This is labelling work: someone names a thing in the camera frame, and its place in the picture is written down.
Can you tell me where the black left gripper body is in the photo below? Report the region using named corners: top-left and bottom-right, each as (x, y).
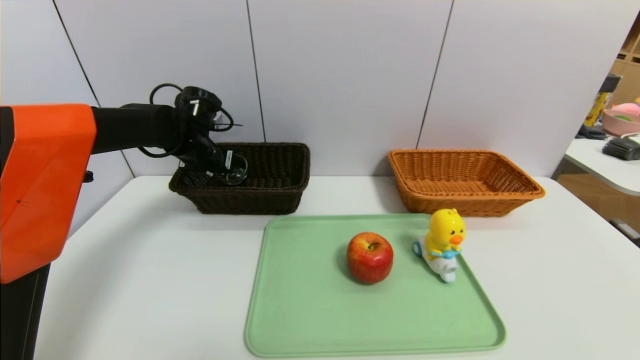
top-left (195, 134), bottom-right (236, 177)

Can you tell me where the small clear glass cup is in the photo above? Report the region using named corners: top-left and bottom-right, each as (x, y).
top-left (220, 154), bottom-right (249, 186)

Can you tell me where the red apple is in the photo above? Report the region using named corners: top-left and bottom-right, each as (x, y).
top-left (346, 231), bottom-right (394, 285)

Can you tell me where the yellow duck scooter toy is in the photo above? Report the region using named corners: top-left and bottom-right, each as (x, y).
top-left (412, 208), bottom-right (466, 283)

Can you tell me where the dark brown wicker basket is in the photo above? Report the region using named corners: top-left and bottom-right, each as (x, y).
top-left (168, 143), bottom-right (311, 216)

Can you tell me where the orange wicker basket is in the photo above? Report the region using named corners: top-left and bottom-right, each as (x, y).
top-left (388, 149), bottom-right (545, 218)

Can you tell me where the light green plastic tray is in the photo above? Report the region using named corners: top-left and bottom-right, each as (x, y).
top-left (244, 214), bottom-right (507, 358)

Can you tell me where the black flat item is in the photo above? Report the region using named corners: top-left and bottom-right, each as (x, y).
top-left (574, 125), bottom-right (607, 141)

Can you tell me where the yellow black bottle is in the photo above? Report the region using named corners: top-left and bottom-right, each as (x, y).
top-left (582, 74), bottom-right (621, 128)

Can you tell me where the white side table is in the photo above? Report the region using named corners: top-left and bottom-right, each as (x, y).
top-left (563, 135), bottom-right (640, 197)

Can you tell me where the pink bowl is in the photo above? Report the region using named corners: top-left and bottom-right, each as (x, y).
top-left (600, 109), bottom-right (640, 138)

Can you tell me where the black brush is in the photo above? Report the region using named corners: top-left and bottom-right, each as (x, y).
top-left (601, 137), bottom-right (640, 162)

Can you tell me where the dark grey floor object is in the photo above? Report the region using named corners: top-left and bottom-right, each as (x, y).
top-left (610, 219), bottom-right (640, 249)

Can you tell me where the wooden shelf unit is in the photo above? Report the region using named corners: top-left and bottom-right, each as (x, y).
top-left (607, 10), bottom-right (640, 108)

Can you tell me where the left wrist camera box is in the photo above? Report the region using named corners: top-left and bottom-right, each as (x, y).
top-left (175, 86), bottom-right (223, 132)

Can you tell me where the black left wrist camera cable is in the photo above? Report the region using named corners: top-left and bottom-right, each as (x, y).
top-left (137, 83), bottom-right (243, 158)

